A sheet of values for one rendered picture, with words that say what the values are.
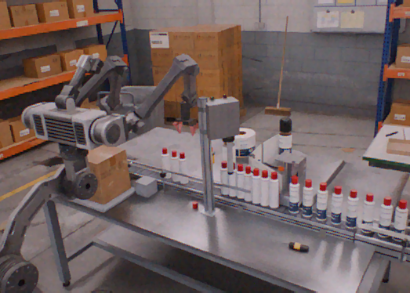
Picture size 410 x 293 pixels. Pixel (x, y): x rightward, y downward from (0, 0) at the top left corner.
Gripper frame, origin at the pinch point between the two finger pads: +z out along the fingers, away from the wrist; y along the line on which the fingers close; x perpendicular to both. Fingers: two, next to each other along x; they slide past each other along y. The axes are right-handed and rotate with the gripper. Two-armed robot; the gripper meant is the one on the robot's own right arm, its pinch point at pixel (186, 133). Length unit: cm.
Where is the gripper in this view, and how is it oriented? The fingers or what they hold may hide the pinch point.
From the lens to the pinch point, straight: 248.6
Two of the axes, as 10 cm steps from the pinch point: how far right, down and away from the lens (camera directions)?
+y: -8.4, -1.7, 5.1
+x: -5.4, 3.3, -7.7
